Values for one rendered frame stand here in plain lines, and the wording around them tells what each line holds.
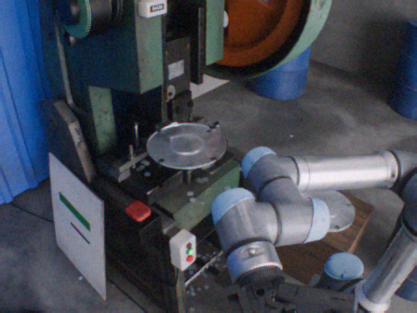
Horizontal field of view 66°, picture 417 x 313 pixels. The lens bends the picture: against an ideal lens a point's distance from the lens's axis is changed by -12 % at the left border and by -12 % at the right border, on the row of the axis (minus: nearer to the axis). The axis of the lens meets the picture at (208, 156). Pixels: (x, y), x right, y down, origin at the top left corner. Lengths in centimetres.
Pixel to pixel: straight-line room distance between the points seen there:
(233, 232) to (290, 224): 10
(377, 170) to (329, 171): 13
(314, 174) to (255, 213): 20
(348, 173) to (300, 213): 21
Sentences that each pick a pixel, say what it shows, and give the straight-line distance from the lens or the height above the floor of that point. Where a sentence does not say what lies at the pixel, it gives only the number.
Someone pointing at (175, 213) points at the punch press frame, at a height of 64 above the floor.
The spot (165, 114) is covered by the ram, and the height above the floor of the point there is 92.
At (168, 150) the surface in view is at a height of 78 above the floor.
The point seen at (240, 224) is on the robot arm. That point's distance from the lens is 53.
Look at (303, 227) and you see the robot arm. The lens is 59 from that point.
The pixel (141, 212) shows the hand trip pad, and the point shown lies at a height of 76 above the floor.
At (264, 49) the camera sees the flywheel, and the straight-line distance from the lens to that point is 138.
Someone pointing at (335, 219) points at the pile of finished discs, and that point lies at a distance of 173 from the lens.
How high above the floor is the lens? 152
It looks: 36 degrees down
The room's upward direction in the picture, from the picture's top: 1 degrees clockwise
